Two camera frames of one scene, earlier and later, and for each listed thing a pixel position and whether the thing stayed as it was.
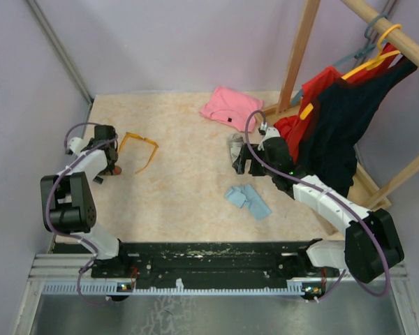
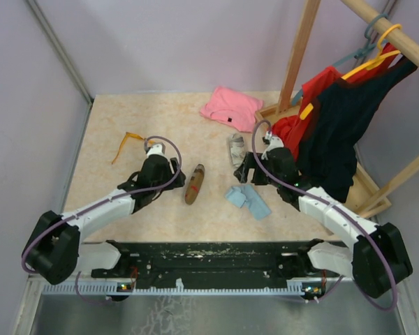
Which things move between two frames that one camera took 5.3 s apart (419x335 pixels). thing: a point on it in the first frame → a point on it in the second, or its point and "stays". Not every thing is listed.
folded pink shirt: [231, 108] stays
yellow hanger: [380, 58] stays
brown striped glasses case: [105, 172] → [195, 183]
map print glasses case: [235, 142] stays
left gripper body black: [112, 162] → [169, 175]
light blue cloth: [246, 195] stays
